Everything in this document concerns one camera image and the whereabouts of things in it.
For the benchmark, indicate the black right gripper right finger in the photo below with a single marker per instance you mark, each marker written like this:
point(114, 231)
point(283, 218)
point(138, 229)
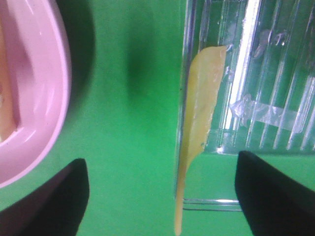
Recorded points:
point(273, 203)

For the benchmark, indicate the pink round plate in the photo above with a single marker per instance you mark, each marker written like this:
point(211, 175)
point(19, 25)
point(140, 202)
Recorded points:
point(39, 65)

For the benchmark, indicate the yellow cheese slice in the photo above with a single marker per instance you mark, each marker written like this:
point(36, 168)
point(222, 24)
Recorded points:
point(205, 75)

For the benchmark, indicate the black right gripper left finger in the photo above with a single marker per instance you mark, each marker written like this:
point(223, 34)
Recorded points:
point(56, 208)

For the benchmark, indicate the green tablecloth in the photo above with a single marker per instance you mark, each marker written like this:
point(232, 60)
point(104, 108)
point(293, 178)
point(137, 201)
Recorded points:
point(122, 118)

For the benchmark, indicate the toast bread slice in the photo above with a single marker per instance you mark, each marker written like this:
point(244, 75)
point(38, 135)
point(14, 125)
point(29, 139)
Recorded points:
point(7, 119)

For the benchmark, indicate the right clear plastic tray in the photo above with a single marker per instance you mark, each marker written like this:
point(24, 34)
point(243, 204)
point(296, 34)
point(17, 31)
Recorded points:
point(266, 99)

